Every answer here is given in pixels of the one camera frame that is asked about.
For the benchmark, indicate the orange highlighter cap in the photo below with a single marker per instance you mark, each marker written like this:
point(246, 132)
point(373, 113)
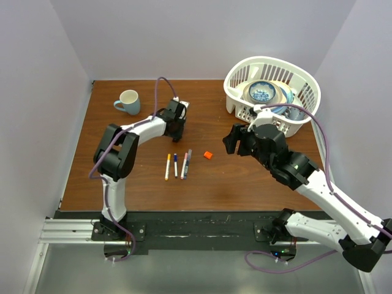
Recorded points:
point(208, 155)

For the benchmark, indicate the dark blue pen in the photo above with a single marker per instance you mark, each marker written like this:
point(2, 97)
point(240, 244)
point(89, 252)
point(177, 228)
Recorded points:
point(186, 169)

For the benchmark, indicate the blue patterned bowl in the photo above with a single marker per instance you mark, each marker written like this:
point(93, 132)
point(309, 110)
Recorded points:
point(261, 91)

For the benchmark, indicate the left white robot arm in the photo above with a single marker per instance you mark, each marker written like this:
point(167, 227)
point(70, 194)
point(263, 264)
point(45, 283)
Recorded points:
point(115, 156)

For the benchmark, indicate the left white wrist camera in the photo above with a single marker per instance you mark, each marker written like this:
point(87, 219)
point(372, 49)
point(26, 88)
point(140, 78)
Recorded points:
point(181, 108)

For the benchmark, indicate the light blue mug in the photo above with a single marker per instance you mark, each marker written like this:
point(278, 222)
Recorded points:
point(128, 102)

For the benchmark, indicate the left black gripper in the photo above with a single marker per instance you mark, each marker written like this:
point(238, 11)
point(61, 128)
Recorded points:
point(178, 135)

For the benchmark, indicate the grey cup in basket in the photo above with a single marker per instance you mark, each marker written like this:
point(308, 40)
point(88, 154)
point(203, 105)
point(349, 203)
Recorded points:
point(295, 114)

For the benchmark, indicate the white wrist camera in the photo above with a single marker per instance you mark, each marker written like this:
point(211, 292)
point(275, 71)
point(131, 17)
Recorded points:
point(181, 108)
point(261, 115)

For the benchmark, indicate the white pink pen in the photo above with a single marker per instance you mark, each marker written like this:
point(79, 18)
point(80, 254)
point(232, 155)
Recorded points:
point(183, 166)

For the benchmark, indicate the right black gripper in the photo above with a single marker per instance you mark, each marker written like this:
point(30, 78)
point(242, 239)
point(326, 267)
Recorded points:
point(239, 132)

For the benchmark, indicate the white yellow pen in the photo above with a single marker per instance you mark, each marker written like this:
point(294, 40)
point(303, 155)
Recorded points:
point(167, 170)

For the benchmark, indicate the white plastic dish basket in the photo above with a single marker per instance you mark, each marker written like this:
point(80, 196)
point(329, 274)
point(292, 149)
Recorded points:
point(305, 89)

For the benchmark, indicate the stacked plates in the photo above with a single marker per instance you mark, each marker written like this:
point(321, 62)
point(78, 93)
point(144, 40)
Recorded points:
point(283, 95)

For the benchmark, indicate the grey pen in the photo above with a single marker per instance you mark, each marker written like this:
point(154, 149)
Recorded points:
point(175, 168)

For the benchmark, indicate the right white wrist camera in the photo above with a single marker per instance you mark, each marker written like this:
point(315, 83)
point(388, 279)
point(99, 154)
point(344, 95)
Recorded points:
point(261, 115)

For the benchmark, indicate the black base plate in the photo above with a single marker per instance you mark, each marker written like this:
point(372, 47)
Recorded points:
point(188, 231)

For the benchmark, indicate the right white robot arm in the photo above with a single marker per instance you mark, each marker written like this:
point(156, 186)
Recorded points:
point(359, 236)

